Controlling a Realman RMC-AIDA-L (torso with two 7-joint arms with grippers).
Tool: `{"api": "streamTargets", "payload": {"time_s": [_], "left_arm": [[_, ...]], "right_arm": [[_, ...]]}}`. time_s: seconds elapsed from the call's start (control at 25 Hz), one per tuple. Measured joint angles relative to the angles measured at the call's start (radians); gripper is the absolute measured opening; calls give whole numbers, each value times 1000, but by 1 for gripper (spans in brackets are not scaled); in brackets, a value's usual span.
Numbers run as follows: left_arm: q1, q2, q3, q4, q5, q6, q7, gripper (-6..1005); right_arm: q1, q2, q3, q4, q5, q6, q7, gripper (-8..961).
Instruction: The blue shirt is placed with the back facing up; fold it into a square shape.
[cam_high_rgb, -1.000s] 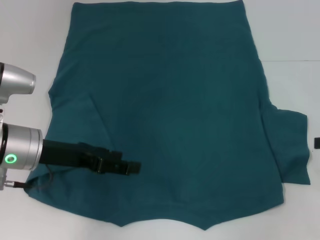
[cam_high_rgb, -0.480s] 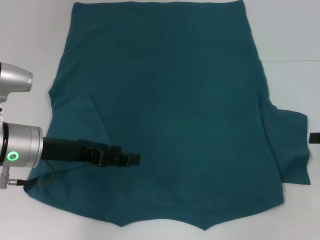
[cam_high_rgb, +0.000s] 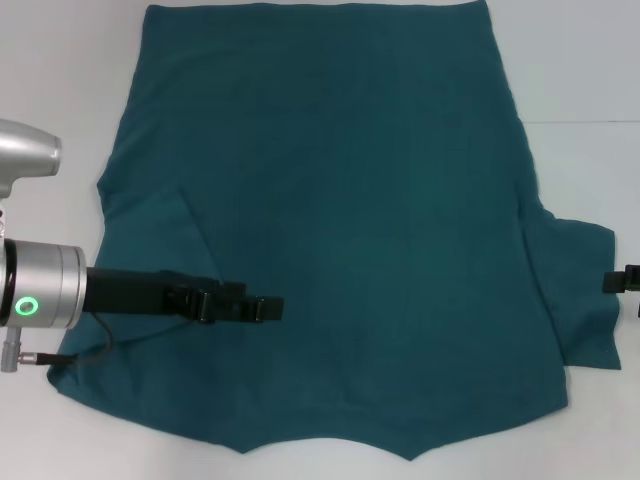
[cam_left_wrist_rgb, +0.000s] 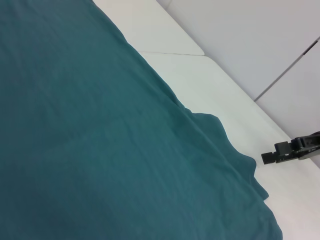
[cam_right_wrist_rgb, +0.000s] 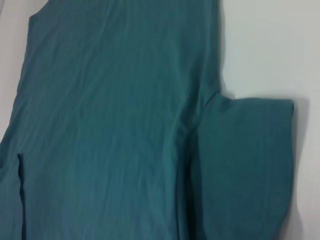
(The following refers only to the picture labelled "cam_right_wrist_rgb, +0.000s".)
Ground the teal FREE print t-shirt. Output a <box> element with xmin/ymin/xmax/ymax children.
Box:
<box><xmin>0</xmin><ymin>0</ymin><xmax>296</xmax><ymax>240</ymax></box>

